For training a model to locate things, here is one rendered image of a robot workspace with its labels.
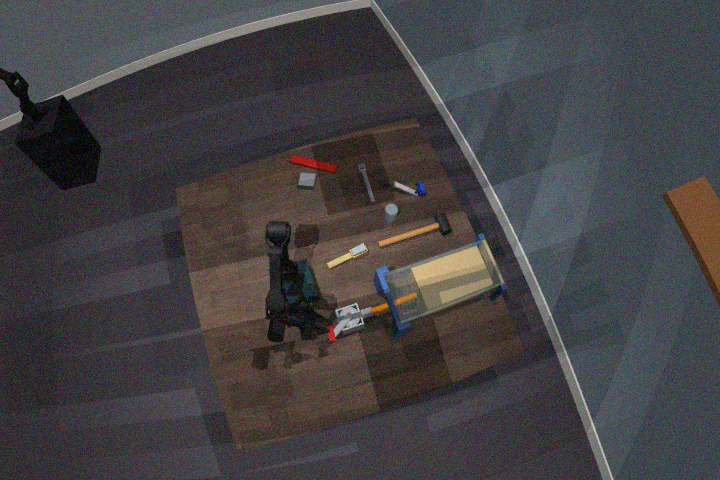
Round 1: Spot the blue inverted u-shaped frame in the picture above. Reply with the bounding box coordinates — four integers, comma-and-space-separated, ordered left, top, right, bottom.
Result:
374, 268, 405, 339

